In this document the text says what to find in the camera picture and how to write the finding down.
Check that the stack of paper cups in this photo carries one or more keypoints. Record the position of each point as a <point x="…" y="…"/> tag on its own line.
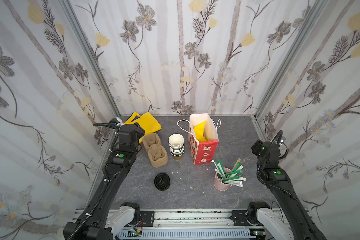
<point x="177" y="146"/>

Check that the single yellow napkin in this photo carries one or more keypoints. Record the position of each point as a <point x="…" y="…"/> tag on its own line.
<point x="199" y="132"/>

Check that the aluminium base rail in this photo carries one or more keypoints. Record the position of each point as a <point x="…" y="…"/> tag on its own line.
<point x="201" y="224"/>

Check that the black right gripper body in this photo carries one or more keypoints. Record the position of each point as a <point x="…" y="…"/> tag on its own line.
<point x="258" y="147"/>

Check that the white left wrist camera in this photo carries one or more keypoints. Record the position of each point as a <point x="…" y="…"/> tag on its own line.
<point x="116" y="121"/>

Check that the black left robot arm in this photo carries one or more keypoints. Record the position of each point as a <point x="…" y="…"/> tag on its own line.
<point x="108" y="180"/>

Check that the stack of black cup lids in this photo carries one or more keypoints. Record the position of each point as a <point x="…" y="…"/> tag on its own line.
<point x="162" y="181"/>

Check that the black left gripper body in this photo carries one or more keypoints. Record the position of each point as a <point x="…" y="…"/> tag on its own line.
<point x="132" y="132"/>

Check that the yellow napkin stack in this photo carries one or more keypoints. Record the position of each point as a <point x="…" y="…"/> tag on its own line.
<point x="146" y="121"/>

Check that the stack of pulp cup carriers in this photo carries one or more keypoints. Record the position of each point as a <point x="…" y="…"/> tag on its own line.
<point x="156" y="152"/>

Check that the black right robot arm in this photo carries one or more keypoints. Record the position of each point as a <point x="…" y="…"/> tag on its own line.
<point x="270" y="174"/>

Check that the pink cup with utensils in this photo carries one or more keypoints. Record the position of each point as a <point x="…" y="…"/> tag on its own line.
<point x="225" y="178"/>

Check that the red white paper gift bag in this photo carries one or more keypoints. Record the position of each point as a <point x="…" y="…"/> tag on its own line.
<point x="201" y="152"/>

